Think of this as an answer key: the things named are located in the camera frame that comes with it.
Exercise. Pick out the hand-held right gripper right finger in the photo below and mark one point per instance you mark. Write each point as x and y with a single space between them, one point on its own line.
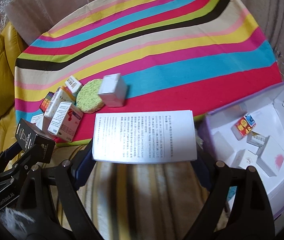
202 172

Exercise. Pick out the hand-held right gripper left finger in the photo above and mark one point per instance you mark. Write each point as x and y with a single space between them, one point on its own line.
84 162

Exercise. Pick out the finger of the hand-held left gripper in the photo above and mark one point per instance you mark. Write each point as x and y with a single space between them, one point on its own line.
7 156
12 173

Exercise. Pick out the red and yellow box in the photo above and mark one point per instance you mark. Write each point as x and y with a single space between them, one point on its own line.
243 127

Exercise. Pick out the white box with black text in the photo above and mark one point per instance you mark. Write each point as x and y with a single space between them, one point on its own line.
144 135

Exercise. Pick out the rainbow striped box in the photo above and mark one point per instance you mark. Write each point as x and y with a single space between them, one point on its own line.
46 102

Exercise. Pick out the purple cardboard box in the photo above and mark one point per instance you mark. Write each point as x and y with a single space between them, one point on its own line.
282 187

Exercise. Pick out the white box with red print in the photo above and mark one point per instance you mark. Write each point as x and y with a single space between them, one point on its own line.
64 122

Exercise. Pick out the white paper sheet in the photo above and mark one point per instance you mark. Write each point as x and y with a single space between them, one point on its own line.
37 122

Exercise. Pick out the striped plush cushion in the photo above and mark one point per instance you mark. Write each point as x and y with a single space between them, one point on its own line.
144 192

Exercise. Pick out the yellow-green round sponge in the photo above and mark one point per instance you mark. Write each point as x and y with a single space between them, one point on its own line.
89 97

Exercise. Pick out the small white printed box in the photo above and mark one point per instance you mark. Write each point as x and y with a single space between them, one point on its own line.
55 102

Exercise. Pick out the white box with green print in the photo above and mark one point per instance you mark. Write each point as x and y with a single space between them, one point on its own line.
73 86

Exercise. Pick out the white open-top box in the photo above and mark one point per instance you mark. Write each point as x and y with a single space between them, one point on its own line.
113 90

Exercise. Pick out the colourful striped cloth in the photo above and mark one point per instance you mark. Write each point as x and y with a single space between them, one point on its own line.
157 55

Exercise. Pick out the beige curtain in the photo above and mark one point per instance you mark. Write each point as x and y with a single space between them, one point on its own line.
44 5

